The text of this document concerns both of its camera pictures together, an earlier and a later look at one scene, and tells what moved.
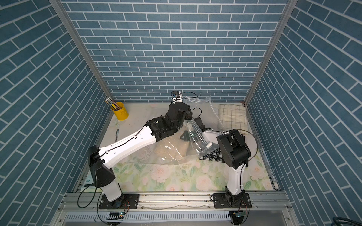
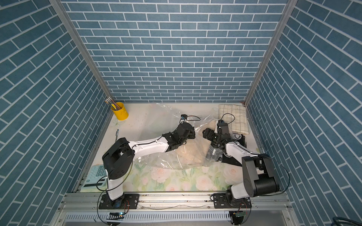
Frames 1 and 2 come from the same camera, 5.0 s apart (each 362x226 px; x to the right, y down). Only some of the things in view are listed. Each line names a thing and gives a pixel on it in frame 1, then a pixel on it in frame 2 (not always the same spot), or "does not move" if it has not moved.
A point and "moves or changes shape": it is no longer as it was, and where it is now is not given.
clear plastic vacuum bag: x=196 y=137 moves or changes shape
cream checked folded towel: x=232 y=117 does not move
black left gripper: x=188 y=116 → x=191 y=131
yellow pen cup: x=121 y=114 does not move
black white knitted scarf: x=216 y=155 moves or changes shape
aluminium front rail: x=83 y=209 does not move
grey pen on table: x=117 y=134 does not move
